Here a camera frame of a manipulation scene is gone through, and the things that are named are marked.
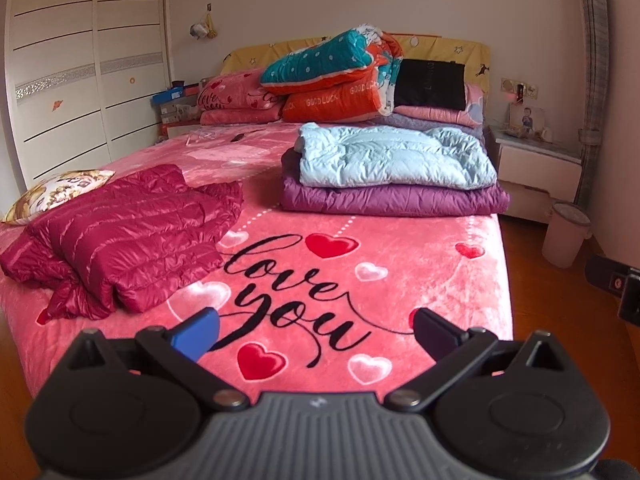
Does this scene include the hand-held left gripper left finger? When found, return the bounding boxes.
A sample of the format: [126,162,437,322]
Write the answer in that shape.
[65,306,249,408]

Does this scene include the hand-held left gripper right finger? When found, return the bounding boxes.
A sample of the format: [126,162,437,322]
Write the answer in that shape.
[387,307,573,408]

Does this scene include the red down jacket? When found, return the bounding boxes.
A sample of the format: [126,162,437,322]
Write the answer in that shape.
[0,164,244,321]

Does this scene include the purple down jacket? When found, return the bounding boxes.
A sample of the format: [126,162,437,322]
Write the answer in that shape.
[279,147,511,217]

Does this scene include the light blue down jacket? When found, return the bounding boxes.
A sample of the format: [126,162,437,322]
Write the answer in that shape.
[292,122,497,190]

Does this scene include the pink trash bin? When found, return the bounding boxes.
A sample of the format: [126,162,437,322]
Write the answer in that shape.
[541,202,593,269]

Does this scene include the pink heart print bed blanket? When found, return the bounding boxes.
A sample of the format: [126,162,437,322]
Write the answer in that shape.
[0,120,516,401]

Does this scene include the white nightstand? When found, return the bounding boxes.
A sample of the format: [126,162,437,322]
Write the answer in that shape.
[487,125,585,223]

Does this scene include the clear plastic bag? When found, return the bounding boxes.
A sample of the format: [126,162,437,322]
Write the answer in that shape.
[185,130,226,146]

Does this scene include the golden floral pillow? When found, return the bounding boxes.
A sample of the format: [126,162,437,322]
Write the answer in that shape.
[1,169,116,226]

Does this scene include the lavender folded blanket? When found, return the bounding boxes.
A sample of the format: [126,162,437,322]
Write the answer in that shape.
[385,112,486,143]

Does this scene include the pink folded blanket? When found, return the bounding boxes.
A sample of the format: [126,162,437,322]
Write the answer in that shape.
[395,82,485,128]

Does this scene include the grey checked curtain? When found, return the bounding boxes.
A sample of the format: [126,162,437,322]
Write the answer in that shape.
[575,0,608,206]

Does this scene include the plain pink pillow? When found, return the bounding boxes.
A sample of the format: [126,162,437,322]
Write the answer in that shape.
[200,105,283,127]

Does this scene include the stack of shoe boxes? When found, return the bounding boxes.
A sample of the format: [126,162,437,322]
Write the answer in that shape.
[159,100,201,126]

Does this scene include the blue box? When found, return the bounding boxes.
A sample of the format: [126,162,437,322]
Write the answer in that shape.
[151,87,187,107]

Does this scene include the pink heart print pillow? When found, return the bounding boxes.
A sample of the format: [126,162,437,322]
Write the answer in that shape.
[197,70,286,112]

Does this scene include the black bag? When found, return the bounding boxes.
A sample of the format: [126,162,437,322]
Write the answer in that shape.
[394,59,468,111]

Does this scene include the teal and orange folded quilt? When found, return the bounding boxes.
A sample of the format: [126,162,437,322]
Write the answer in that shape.
[260,24,405,123]

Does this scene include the yellow headboard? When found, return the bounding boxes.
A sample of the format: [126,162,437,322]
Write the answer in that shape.
[220,35,492,93]

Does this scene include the white wardrobe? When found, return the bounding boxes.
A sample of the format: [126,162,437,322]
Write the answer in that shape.
[2,0,173,188]

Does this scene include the photo frame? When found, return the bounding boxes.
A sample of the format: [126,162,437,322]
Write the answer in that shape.
[507,102,546,138]

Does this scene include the hanging wall ornament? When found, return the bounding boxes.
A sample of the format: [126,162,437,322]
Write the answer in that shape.
[189,4,218,40]

